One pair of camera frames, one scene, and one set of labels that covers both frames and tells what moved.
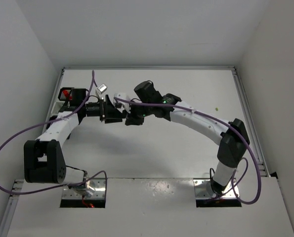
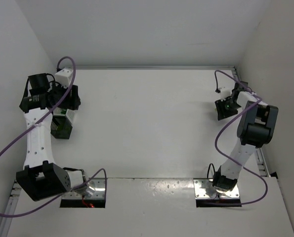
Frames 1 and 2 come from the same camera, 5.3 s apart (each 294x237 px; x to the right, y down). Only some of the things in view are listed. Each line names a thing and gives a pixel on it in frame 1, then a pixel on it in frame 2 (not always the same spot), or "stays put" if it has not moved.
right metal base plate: [203, 189] stays put
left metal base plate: [98, 184] stays put
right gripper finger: [138, 120] -> [225, 108]
